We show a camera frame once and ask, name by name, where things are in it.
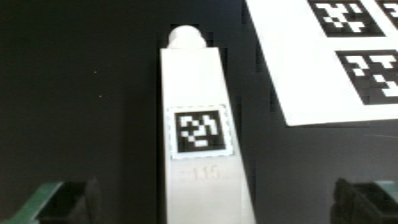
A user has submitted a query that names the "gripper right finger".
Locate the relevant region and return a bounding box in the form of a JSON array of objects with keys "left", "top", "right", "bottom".
[{"left": 330, "top": 178, "right": 398, "bottom": 224}]

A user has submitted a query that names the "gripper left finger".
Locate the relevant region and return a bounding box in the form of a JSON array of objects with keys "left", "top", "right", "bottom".
[{"left": 5, "top": 178, "right": 103, "bottom": 224}]

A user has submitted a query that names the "white desk leg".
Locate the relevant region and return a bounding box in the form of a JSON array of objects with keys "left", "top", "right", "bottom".
[{"left": 159, "top": 25, "right": 255, "bottom": 224}]

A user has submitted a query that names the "fiducial marker sheet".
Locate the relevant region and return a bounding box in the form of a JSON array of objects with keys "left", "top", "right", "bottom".
[{"left": 245, "top": 0, "right": 398, "bottom": 126}]

